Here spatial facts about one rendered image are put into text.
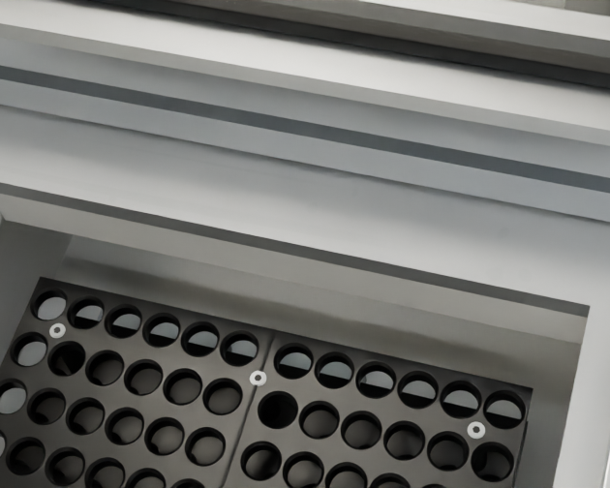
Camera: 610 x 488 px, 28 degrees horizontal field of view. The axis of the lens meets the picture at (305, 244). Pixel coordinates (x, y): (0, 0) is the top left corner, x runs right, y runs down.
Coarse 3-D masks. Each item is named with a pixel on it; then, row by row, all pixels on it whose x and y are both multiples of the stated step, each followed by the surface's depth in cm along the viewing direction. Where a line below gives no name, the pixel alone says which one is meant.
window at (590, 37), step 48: (240, 0) 36; (288, 0) 35; (336, 0) 34; (384, 0) 34; (432, 0) 33; (480, 0) 33; (528, 0) 32; (576, 0) 31; (528, 48) 34; (576, 48) 33
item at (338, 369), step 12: (120, 324) 48; (132, 324) 48; (168, 324) 48; (168, 336) 47; (192, 336) 47; (204, 336) 47; (216, 336) 47; (240, 348) 47; (252, 348) 47; (288, 360) 46; (300, 360) 46; (324, 372) 46; (336, 372) 46; (348, 372) 46
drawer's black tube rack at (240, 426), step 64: (0, 384) 41; (64, 384) 41; (128, 384) 41; (192, 384) 44; (256, 384) 40; (64, 448) 40; (128, 448) 40; (192, 448) 42; (256, 448) 39; (320, 448) 39; (384, 448) 39; (448, 448) 41; (512, 448) 38
